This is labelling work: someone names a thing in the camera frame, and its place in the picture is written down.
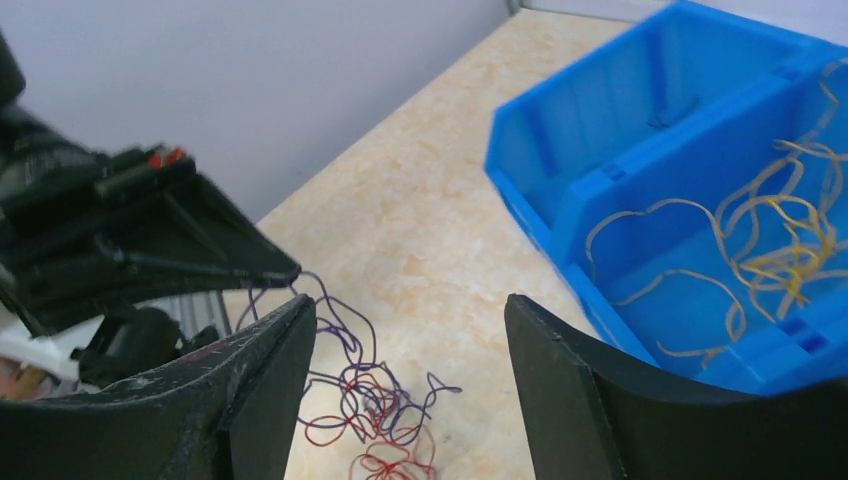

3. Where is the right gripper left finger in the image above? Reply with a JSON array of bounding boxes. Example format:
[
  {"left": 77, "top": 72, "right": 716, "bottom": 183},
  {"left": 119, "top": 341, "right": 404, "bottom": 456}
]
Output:
[{"left": 1, "top": 295, "right": 316, "bottom": 480}]

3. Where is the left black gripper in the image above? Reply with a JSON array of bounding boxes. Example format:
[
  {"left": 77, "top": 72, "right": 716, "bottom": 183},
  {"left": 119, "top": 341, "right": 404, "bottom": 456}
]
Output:
[{"left": 1, "top": 145, "right": 301, "bottom": 336}]

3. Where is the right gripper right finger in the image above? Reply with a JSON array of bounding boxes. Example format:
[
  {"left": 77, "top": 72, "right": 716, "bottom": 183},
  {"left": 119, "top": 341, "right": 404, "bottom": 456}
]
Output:
[{"left": 504, "top": 294, "right": 847, "bottom": 479}]

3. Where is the coloured wire ball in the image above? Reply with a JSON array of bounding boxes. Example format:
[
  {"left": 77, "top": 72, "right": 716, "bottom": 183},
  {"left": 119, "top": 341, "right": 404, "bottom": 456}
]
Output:
[{"left": 298, "top": 362, "right": 463, "bottom": 480}]

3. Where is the yellow wire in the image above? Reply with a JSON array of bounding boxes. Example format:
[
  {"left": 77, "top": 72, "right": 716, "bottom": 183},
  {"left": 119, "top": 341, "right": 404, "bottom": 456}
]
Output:
[{"left": 584, "top": 59, "right": 848, "bottom": 371}]

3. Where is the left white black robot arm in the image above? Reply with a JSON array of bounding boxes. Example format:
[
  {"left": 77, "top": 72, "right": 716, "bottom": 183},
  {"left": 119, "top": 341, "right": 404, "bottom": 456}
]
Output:
[{"left": 1, "top": 46, "right": 301, "bottom": 337}]

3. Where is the blue three-compartment plastic bin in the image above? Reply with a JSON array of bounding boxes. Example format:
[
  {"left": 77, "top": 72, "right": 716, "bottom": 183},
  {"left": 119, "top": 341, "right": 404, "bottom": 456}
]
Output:
[{"left": 484, "top": 2, "right": 847, "bottom": 395}]

